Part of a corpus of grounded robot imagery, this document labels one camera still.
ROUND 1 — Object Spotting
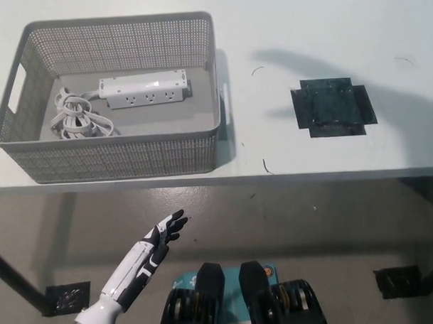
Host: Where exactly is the black teal robot torso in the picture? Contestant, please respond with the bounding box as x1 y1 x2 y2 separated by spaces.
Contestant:
155 257 330 324

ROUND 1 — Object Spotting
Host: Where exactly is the grey perforated plastic basket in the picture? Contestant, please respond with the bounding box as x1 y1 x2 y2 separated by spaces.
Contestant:
0 11 227 188

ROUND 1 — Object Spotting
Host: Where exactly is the white power strip with cord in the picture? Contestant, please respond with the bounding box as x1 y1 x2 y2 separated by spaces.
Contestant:
48 69 195 141

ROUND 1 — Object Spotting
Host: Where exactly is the black tape patch on table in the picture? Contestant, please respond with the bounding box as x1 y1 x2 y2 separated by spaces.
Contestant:
290 76 379 139

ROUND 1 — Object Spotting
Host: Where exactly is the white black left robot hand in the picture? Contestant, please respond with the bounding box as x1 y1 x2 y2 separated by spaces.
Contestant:
96 209 193 313

